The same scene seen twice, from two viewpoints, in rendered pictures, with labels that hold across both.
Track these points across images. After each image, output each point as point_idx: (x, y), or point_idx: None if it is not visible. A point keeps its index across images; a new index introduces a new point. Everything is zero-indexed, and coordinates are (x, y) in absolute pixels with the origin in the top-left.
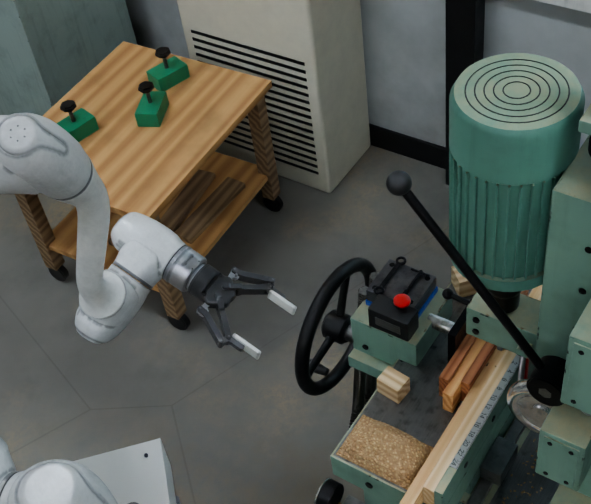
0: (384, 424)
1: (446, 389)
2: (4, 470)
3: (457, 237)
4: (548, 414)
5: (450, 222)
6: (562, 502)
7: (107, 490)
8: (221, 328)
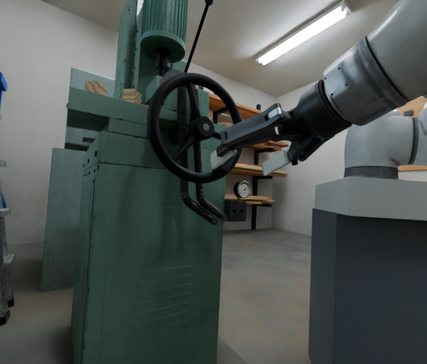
0: (219, 123)
1: None
2: (420, 116)
3: (186, 35)
4: None
5: (183, 28)
6: None
7: (350, 131)
8: (300, 152)
